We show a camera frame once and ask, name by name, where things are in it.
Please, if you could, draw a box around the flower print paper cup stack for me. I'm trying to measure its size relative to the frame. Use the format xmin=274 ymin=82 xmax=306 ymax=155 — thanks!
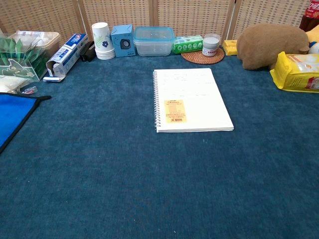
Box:
xmin=91 ymin=22 xmax=116 ymax=60

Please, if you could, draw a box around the blue microfiber cloth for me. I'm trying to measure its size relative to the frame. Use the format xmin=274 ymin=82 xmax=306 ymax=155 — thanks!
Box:
xmin=0 ymin=92 xmax=52 ymax=155

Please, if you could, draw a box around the woven bamboo folding screen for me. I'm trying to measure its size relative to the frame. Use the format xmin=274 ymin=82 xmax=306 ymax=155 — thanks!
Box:
xmin=0 ymin=0 xmax=319 ymax=48

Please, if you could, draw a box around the green tissue pack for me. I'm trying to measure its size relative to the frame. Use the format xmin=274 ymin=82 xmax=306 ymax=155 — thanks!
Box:
xmin=172 ymin=35 xmax=204 ymax=54

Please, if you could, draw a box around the brown plush animal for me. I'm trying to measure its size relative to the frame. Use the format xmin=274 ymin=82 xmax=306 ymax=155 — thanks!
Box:
xmin=236 ymin=23 xmax=310 ymax=70

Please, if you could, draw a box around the clear container with blue lid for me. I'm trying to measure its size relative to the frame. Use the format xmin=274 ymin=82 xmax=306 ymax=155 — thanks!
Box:
xmin=133 ymin=26 xmax=175 ymax=57

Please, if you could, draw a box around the teal carpet table cover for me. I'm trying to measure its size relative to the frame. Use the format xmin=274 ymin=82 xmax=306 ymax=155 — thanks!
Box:
xmin=0 ymin=51 xmax=319 ymax=239

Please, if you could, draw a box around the clear box of green packets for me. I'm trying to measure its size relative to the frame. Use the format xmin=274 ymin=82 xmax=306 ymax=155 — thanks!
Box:
xmin=0 ymin=33 xmax=50 ymax=82

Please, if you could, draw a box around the black stapler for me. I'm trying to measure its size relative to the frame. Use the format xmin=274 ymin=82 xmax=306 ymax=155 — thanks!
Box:
xmin=80 ymin=40 xmax=97 ymax=62

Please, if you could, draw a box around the blue speaker box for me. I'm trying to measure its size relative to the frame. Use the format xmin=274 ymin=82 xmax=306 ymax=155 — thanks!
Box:
xmin=111 ymin=24 xmax=137 ymax=58

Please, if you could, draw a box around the yellow snack bag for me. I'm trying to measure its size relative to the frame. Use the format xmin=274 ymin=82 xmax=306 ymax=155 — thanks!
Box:
xmin=270 ymin=51 xmax=319 ymax=93

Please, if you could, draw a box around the yellow plush with big eye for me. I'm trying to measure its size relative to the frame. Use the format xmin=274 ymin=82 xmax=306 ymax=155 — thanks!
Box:
xmin=306 ymin=24 xmax=319 ymax=54

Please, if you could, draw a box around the white plastic bag with barcode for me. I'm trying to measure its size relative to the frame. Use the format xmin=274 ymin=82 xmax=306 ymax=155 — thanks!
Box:
xmin=0 ymin=76 xmax=28 ymax=94

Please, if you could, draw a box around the small red-labelled packet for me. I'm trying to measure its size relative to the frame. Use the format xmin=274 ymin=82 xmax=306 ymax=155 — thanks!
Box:
xmin=18 ymin=86 xmax=39 ymax=96

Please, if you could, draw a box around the white spiral notebook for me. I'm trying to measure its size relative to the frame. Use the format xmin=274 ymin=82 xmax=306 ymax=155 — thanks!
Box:
xmin=152 ymin=68 xmax=235 ymax=133

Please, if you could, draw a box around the yellow plastic block tray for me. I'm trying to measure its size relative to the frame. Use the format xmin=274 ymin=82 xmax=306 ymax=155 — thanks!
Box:
xmin=222 ymin=39 xmax=239 ymax=56

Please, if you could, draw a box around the beige lidded lunch box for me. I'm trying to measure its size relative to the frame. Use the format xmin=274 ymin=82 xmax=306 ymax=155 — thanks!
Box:
xmin=9 ymin=30 xmax=61 ymax=59

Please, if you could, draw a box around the cola bottle with red cap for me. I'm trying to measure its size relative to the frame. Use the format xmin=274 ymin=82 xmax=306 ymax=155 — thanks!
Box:
xmin=299 ymin=0 xmax=319 ymax=32

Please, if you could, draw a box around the small white grey-lidded jar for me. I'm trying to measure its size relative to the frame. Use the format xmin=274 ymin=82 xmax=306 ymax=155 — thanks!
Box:
xmin=202 ymin=34 xmax=221 ymax=57

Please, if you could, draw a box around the blue white toothpaste box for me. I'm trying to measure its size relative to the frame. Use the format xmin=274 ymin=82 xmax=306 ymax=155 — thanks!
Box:
xmin=46 ymin=33 xmax=88 ymax=77

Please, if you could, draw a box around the woven rattan coaster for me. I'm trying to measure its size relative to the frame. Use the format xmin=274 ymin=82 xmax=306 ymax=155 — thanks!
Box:
xmin=181 ymin=47 xmax=225 ymax=65

